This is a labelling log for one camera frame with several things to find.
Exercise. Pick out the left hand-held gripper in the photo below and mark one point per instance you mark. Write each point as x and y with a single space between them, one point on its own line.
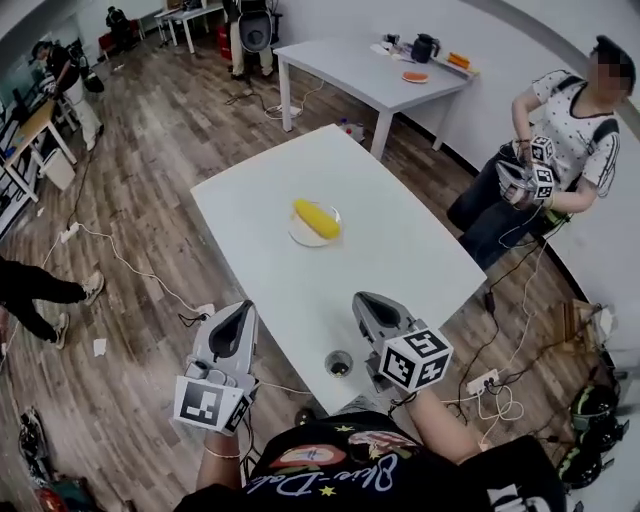
220 400

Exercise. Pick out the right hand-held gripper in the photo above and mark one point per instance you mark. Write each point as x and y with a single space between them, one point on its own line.
415 357

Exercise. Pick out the white round plate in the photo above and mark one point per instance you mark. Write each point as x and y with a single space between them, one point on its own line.
306 239

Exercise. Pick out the yellow corn cob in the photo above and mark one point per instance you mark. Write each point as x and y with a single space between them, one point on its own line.
316 219

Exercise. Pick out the person's left forearm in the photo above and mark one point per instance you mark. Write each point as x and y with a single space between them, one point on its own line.
220 470

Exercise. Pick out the person's right forearm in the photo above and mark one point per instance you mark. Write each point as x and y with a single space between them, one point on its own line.
440 425

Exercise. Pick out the orange plate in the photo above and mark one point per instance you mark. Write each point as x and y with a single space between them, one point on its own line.
415 77

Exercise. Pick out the white power strip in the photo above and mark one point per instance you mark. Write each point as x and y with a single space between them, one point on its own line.
286 110
70 232
202 313
483 382

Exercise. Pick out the black power adapter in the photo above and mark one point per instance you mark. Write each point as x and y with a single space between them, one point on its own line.
489 300

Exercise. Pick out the black printed shirt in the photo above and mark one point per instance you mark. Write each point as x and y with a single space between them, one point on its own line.
370 470

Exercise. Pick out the crumpled white paper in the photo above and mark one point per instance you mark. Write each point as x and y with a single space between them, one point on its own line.
100 346

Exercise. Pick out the brown cardboard box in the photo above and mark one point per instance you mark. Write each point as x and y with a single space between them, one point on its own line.
580 320

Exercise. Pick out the black and green gear pile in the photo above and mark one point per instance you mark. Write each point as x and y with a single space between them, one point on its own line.
592 430

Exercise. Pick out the white storage box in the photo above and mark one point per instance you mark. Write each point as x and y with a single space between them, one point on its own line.
58 168

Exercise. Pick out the white square table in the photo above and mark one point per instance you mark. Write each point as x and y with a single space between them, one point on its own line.
360 75

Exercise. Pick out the orange item on tray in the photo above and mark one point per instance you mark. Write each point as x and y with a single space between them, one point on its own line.
459 60

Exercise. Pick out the black kettle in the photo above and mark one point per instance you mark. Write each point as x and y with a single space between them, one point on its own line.
425 48

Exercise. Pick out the wooden top desk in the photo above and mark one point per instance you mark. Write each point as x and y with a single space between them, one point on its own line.
30 130

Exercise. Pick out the red fire extinguisher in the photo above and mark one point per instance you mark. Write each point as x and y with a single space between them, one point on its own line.
223 39

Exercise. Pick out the white long table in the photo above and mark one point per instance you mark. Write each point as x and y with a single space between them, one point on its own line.
192 12

